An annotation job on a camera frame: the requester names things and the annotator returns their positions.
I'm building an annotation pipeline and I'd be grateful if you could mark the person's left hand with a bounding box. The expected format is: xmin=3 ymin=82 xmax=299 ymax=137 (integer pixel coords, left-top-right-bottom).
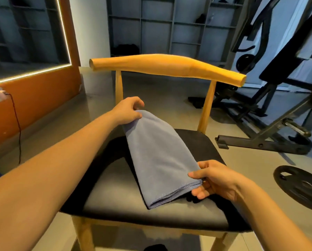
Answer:
xmin=110 ymin=97 xmax=145 ymax=126

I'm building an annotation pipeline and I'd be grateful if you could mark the person's right hand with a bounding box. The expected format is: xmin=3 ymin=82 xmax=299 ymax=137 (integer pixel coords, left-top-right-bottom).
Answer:
xmin=188 ymin=159 xmax=246 ymax=203

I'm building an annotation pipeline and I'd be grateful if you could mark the black cable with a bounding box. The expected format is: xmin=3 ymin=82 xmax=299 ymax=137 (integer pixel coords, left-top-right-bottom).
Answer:
xmin=4 ymin=92 xmax=23 ymax=165

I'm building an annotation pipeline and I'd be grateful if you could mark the wooden chair with black seat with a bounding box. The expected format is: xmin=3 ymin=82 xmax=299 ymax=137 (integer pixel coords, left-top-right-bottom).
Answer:
xmin=59 ymin=54 xmax=254 ymax=251

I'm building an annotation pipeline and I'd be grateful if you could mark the wall mirror with light strip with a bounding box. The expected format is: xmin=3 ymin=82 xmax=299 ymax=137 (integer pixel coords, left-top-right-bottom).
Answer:
xmin=0 ymin=0 xmax=73 ymax=87

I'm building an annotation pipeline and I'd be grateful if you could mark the person's right forearm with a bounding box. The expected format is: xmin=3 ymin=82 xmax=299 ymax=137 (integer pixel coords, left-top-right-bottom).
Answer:
xmin=233 ymin=180 xmax=312 ymax=251

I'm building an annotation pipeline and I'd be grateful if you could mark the single blue-grey towel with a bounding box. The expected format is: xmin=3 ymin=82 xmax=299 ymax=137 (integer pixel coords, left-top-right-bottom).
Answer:
xmin=123 ymin=109 xmax=204 ymax=210

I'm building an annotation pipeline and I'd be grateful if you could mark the person's left forearm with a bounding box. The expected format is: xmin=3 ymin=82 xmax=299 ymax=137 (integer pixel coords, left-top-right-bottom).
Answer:
xmin=0 ymin=112 xmax=120 ymax=251

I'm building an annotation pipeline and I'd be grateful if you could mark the grey shelf unit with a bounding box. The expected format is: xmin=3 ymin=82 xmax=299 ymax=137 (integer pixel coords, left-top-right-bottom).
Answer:
xmin=106 ymin=0 xmax=249 ymax=66

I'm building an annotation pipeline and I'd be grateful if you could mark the black and grey gym machine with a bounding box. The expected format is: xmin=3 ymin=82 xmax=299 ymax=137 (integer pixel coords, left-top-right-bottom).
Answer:
xmin=188 ymin=0 xmax=312 ymax=156

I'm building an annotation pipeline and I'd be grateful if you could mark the loose black weight plate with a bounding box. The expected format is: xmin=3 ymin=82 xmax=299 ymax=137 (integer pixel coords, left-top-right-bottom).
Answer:
xmin=273 ymin=165 xmax=312 ymax=214

